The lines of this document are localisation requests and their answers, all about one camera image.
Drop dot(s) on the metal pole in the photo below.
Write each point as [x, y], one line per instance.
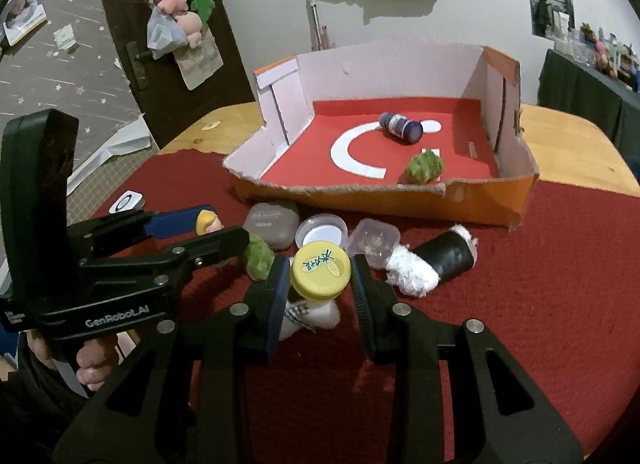
[315, 18]

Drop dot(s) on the clear plastic bag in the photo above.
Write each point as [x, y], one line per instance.
[162, 36]

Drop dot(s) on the red table mat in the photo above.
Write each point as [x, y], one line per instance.
[525, 294]

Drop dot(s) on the photo card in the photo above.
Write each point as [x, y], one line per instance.
[22, 16]

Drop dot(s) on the green plush toy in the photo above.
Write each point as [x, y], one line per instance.
[202, 3]

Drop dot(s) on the green fuzzy ball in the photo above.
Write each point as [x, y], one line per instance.
[257, 256]
[424, 167]

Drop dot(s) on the dark cloth side table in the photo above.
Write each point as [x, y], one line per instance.
[580, 88]

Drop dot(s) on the dark blue bottle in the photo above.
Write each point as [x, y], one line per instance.
[400, 126]

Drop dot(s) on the small white sticker tag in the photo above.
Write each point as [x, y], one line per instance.
[212, 124]

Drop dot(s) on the small white device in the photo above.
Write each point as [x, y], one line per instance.
[125, 202]

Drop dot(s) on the small yellow-haired doll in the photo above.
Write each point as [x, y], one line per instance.
[207, 223]

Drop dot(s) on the peach plush toy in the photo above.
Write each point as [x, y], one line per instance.
[189, 26]

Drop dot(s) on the person's left hand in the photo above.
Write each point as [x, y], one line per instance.
[92, 361]

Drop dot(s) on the cardboard box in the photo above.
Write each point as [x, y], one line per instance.
[350, 204]

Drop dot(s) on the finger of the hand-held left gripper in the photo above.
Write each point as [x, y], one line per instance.
[170, 224]
[215, 244]

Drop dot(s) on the row of cosmetics bottles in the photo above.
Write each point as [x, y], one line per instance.
[600, 51]

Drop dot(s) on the paper sheet on door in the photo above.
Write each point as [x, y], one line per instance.
[202, 66]

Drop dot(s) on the thin red stick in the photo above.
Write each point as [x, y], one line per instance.
[327, 37]

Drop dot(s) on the small square clear box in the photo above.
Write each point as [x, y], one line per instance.
[372, 241]

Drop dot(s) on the grey star-patterned wall covering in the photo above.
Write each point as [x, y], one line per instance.
[75, 73]

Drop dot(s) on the round clear container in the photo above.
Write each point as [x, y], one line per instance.
[320, 231]

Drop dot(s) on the white fluffy toy plaid bow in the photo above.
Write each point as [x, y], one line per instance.
[320, 318]

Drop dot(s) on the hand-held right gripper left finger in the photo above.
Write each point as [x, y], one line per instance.
[277, 304]

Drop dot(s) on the black roll with white fluff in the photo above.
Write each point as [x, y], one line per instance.
[445, 256]

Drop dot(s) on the grey eye shadow case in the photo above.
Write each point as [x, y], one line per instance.
[270, 224]

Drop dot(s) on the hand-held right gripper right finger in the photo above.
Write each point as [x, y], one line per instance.
[361, 304]

